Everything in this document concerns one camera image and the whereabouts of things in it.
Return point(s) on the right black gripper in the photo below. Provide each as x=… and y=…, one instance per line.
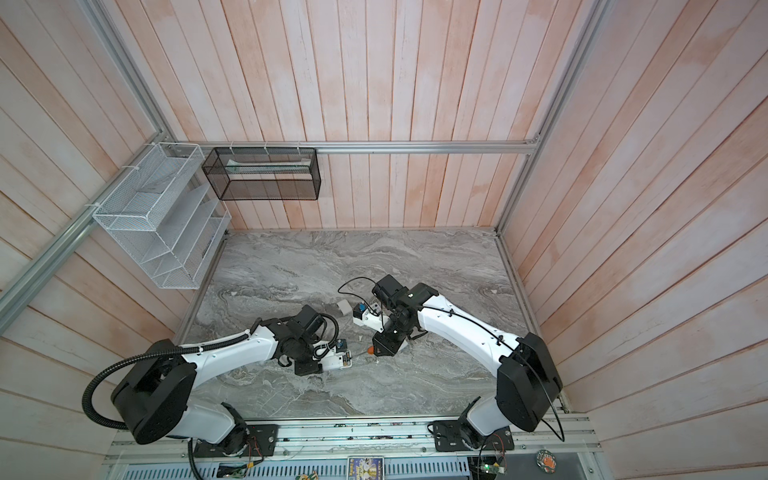
x=387, y=346

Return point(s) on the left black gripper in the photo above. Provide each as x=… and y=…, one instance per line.
x=312, y=367

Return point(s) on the white air conditioner remote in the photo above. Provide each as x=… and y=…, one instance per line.
x=336, y=361

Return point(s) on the white battery cover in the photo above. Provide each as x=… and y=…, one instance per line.
x=344, y=307

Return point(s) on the orange handle screwdriver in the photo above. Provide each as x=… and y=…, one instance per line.
x=365, y=355

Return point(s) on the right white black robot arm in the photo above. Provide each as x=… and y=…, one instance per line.
x=527, y=381

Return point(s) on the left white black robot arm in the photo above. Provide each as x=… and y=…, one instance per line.
x=154, y=398

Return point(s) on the colourful card box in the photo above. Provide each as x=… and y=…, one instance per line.
x=365, y=468

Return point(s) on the black mesh basket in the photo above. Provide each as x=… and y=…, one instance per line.
x=263, y=173

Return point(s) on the small round orange object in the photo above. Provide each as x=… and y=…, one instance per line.
x=546, y=461

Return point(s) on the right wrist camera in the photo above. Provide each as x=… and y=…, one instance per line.
x=369, y=317

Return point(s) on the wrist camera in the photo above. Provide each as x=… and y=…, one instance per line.
x=369, y=317
x=339, y=347

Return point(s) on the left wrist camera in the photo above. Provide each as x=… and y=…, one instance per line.
x=339, y=347

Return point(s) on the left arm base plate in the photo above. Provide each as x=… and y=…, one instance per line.
x=258, y=440

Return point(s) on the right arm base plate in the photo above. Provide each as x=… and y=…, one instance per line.
x=459, y=435

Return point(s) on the white wire mesh shelf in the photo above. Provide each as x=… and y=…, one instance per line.
x=165, y=218

